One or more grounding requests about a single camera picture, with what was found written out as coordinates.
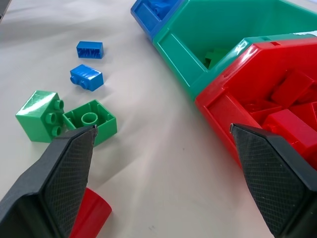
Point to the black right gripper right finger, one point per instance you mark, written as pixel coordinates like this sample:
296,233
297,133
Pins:
277,178

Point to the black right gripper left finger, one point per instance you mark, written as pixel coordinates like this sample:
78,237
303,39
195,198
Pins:
49,183

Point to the red toy brick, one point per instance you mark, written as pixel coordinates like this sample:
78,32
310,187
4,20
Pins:
260,109
92,213
293,86
289,126

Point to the green toy brick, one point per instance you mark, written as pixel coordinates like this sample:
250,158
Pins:
213,57
37,116
99,121

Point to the red plastic storage bin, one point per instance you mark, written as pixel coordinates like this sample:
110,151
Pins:
223,104

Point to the blue toy brick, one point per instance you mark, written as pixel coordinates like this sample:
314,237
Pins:
89,49
161,6
87,77

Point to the green plastic storage bin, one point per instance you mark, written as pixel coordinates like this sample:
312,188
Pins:
188,49

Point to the blue plastic storage bin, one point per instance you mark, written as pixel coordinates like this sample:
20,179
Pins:
146,17

